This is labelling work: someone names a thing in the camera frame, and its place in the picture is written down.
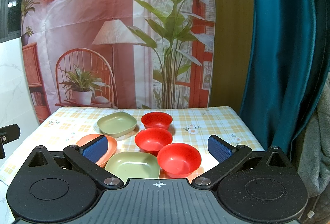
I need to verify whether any green plate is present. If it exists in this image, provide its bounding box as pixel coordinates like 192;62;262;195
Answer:
97;112;137;138
105;151;160;183

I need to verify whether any red bowl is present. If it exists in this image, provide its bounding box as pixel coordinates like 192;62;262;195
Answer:
141;112;173;130
135;128;173;156
157;143;201;178

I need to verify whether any orange plate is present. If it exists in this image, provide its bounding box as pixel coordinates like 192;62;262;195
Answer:
76;133;118;168

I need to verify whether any checkered floral tablecloth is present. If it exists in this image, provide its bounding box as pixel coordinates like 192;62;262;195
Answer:
1;106;263;185

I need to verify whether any grey fleece garment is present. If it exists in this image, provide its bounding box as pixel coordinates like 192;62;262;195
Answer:
298;79;329;223

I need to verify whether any teal curtain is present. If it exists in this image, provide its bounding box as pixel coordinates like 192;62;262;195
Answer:
238;0;330;155

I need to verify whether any printed room backdrop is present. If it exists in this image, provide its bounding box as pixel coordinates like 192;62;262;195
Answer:
21;0;215;121

